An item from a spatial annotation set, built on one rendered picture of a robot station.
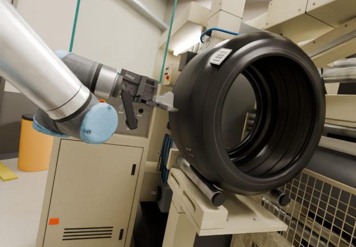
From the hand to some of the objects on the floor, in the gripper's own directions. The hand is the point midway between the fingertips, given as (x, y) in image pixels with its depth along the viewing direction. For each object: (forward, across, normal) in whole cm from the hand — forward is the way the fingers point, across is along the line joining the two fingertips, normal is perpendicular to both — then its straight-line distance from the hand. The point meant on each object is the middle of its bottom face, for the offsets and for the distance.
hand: (174, 111), depth 62 cm
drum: (-83, +222, +126) cm, 268 cm away
